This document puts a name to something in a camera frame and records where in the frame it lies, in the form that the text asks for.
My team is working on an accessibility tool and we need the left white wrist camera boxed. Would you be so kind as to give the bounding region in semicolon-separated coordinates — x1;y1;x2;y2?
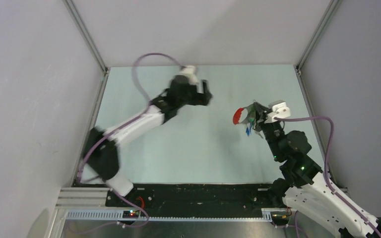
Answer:
177;65;199;85

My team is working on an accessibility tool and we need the metal key holder red handle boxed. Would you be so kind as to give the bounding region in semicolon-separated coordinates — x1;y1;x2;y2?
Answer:
232;103;256;125

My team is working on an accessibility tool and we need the right aluminium frame post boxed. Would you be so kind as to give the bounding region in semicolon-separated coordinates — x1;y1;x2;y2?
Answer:
295;0;342;75

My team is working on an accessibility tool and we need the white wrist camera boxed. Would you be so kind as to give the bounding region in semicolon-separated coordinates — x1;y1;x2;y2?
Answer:
264;100;291;123
177;65;199;85

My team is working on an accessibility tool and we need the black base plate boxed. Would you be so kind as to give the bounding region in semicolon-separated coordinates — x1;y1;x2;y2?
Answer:
125;183;293;218

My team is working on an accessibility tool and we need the aluminium frame post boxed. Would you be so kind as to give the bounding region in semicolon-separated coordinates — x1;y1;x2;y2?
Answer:
295;0;342;75
62;0;108;75

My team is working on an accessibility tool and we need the controller board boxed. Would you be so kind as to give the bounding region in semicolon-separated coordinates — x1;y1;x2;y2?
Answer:
271;214;291;228
122;210;140;219

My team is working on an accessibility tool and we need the left aluminium frame post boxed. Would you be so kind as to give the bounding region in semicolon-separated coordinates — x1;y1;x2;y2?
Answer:
62;0;108;75

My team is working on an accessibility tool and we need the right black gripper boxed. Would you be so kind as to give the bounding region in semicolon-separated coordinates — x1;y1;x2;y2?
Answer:
252;102;283;160

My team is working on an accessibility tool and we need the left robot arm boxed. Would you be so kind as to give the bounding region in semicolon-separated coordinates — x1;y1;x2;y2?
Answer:
81;75;212;207

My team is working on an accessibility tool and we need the slotted cable duct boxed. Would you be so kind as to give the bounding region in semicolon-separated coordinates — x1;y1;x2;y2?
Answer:
65;209;272;222

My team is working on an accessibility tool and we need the left controller board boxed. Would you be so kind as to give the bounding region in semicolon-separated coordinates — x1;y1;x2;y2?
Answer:
122;210;140;219

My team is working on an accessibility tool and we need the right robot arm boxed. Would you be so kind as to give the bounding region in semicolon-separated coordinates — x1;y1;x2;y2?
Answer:
244;101;381;238

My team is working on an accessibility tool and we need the right controller board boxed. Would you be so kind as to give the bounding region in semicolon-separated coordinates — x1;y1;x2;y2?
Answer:
271;214;291;228

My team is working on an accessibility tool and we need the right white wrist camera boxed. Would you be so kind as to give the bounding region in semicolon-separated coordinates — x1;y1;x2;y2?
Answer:
264;100;291;123

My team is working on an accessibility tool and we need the blue key tag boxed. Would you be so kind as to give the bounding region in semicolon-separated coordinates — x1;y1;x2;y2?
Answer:
246;123;253;136

